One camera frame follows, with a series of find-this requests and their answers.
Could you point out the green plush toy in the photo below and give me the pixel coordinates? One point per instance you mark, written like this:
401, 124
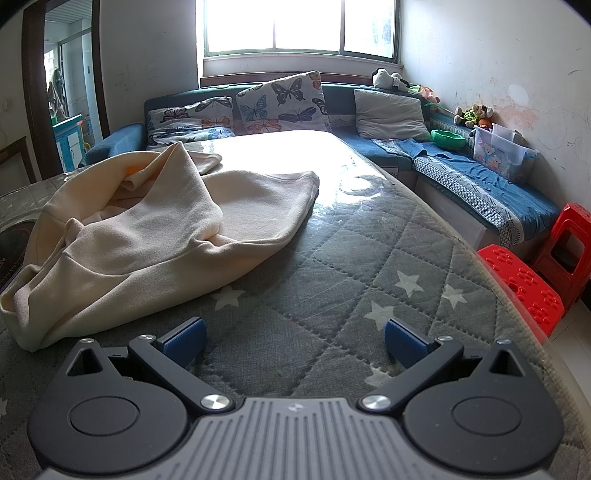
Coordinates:
470, 117

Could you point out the tall red plastic stool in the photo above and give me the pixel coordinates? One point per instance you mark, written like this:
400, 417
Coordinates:
577, 221

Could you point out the teal cabinet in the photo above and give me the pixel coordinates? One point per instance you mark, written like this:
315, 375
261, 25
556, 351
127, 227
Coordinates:
69, 143

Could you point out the flat butterfly print pillow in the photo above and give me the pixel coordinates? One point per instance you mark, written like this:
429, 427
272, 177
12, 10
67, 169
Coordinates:
184, 120

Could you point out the blue corner sofa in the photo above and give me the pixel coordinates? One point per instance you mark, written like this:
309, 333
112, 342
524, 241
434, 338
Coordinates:
341, 99

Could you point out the round black induction cooker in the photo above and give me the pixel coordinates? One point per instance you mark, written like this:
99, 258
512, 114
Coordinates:
11, 258

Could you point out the low red plastic stool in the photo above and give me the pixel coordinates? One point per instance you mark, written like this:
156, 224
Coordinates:
521, 281

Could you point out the wooden chair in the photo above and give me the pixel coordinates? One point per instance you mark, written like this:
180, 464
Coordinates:
18, 161

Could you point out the grey cushion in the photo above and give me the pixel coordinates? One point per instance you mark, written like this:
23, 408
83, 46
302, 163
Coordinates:
390, 113

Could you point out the pink plush toy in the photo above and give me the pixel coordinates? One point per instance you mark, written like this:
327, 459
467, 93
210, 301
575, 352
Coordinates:
427, 93

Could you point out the dark wooden door frame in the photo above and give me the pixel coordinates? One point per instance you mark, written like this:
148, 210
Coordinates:
34, 92

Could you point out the blue sofa blanket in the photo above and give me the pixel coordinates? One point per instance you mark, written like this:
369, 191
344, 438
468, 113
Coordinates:
461, 170

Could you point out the brown plush bear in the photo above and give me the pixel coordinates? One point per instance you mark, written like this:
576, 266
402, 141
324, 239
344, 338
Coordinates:
484, 114

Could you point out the window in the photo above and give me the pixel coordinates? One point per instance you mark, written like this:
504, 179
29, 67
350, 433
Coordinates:
300, 27

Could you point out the green plastic bowl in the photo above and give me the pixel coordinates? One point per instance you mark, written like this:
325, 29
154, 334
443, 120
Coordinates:
448, 138

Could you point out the cream sweatshirt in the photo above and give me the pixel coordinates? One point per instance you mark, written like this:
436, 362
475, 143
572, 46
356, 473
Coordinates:
138, 240

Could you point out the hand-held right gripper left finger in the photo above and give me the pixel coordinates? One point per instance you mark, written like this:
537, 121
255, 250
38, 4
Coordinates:
187, 339

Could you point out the large butterfly print pillow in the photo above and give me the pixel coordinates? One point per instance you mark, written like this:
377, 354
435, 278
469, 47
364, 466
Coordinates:
281, 104

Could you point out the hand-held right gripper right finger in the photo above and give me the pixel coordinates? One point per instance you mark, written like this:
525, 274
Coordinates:
404, 344

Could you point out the clear plastic storage box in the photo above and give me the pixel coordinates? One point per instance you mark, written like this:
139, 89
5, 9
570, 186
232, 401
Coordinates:
498, 157

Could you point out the black white plush toy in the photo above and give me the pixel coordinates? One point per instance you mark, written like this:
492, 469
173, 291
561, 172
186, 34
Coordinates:
385, 78

